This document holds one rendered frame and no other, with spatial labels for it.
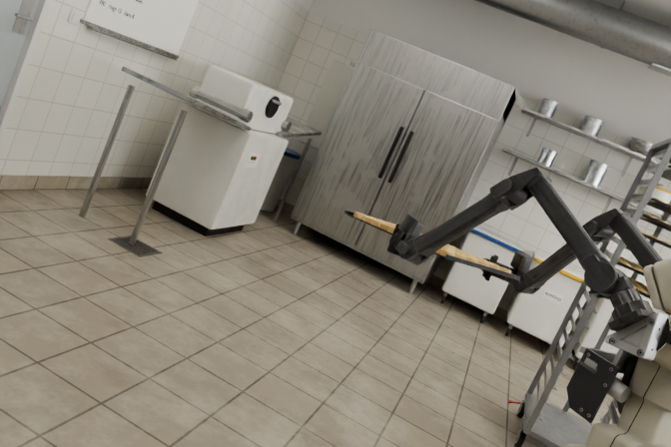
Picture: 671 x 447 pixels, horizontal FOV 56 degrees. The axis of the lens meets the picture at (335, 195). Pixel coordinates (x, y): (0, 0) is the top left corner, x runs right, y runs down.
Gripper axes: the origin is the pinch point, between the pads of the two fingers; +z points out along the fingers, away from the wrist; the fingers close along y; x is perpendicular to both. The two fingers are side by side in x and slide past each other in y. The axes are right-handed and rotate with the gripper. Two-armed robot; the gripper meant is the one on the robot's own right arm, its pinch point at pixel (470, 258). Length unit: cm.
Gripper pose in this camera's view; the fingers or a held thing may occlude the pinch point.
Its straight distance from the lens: 252.4
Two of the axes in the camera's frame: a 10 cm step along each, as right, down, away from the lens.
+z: -9.2, -3.7, 1.6
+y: 3.6, -9.3, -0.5
